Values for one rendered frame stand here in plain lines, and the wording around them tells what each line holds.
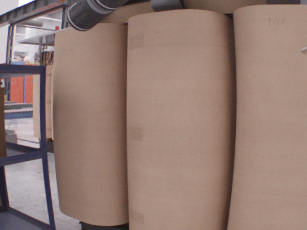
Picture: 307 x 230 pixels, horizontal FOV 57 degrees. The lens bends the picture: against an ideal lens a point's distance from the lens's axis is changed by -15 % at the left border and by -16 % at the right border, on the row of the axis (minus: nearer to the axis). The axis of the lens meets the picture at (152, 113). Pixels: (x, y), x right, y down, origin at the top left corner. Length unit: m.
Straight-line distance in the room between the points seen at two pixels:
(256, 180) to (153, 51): 0.56
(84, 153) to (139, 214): 0.34
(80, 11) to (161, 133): 0.51
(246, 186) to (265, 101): 0.28
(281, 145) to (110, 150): 0.70
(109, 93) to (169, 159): 0.38
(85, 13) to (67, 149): 0.71
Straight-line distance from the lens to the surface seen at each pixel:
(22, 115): 10.62
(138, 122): 1.16
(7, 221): 1.70
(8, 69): 1.27
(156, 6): 1.21
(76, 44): 1.37
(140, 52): 1.16
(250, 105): 1.01
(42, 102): 1.39
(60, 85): 1.43
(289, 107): 0.97
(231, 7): 1.19
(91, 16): 0.90
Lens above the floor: 0.79
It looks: 4 degrees down
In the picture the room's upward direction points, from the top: straight up
